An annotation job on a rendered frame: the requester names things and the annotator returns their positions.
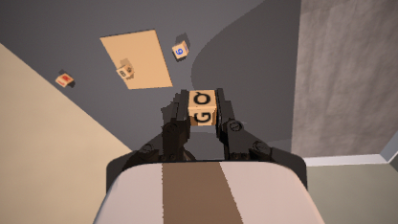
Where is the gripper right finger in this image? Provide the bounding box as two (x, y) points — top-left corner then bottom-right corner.
(215, 88), (308, 191)

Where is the orange flat mat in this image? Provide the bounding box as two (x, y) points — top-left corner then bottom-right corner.
(100, 30), (172, 89)

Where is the tan block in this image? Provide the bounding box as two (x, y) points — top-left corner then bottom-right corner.
(55, 74), (74, 87)
(188, 90), (217, 125)
(172, 41), (188, 58)
(117, 64), (134, 78)

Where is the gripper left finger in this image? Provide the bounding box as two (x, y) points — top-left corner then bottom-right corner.
(106, 90), (190, 192)

